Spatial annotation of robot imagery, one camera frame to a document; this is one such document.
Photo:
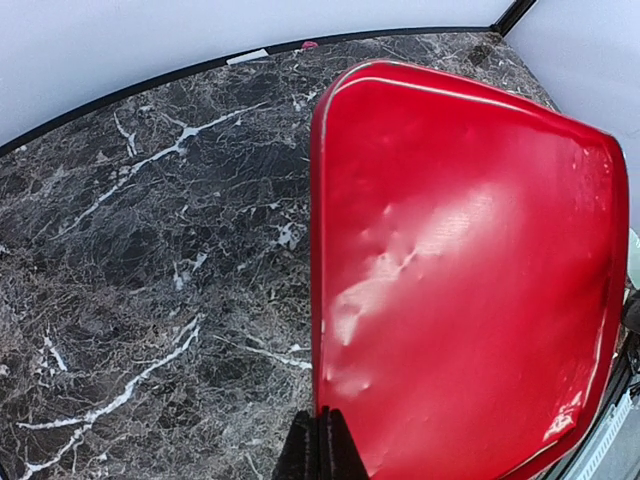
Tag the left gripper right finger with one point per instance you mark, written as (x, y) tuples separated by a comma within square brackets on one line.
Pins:
[(340, 457)]

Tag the red box lid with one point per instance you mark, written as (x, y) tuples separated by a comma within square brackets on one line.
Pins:
[(468, 262)]

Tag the right black frame post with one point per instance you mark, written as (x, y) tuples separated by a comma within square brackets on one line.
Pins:
[(511, 16)]

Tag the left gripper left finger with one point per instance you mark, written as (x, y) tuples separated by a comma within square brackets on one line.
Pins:
[(300, 457)]

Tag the white cable duct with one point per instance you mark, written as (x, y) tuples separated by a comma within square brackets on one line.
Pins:
[(612, 451)]

